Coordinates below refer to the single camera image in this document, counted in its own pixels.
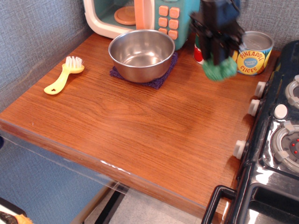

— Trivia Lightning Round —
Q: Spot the grey stove knob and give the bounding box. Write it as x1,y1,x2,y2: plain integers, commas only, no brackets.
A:
255,82,267,98
248,99,260,117
233,140,246,160

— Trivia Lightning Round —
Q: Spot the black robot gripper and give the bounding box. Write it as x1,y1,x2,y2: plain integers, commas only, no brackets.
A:
190,0,244,65

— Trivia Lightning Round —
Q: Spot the pineapple slices can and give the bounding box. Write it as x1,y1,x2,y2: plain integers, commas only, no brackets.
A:
232,31,274,75

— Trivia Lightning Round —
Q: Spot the tomato sauce can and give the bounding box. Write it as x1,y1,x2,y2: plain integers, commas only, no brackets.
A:
193,34,204,65

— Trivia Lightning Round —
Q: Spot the grey stove knob middle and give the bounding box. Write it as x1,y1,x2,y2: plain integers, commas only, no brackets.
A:
248,99,260,117

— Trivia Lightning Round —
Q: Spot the grey stove knob rear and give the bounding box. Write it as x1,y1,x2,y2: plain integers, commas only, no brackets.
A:
255,82,267,98

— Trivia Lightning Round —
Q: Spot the orange fuzzy object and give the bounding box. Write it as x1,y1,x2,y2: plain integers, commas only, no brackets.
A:
0,211,33,224

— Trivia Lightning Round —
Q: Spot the orange microwave turntable plate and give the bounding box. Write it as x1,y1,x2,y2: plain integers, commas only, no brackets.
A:
114,6,135,25

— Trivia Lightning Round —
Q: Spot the grey stove knob front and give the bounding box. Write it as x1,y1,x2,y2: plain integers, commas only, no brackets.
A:
233,140,246,160

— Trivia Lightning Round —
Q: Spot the teal toy microwave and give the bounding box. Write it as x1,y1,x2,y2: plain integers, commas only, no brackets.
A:
83,0,200,49

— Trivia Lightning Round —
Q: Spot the black toy stove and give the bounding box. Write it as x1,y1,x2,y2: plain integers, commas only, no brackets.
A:
201,40,299,224

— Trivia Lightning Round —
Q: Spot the yellow dish brush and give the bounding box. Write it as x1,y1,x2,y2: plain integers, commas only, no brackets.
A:
44,56,85,95

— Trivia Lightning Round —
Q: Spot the purple scrubbing pad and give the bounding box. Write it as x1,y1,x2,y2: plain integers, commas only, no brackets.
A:
109,52,178,90

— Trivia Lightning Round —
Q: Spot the stainless steel bowl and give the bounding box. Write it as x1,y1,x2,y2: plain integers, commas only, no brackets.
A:
108,29,175,83

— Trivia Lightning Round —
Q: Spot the green toy broccoli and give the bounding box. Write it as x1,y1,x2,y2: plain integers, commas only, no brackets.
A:
202,57,237,81

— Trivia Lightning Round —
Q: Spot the black oven door handle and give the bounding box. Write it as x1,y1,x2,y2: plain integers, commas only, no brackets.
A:
201,185,237,224

